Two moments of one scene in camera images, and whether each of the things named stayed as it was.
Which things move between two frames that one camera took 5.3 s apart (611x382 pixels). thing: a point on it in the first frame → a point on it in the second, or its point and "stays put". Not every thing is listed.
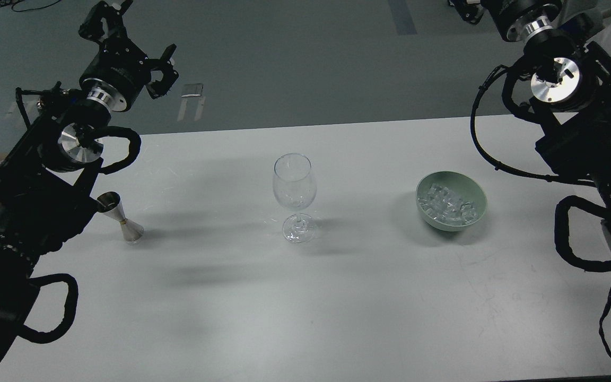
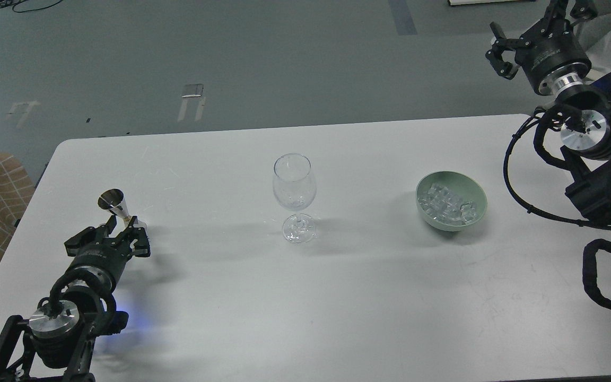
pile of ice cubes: (444, 206) stays put
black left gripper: (121, 70) → (90, 248)
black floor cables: (1, 3) stays put
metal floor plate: (192, 90) stays put
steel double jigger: (110, 203) stays put
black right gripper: (505, 14) → (546, 45)
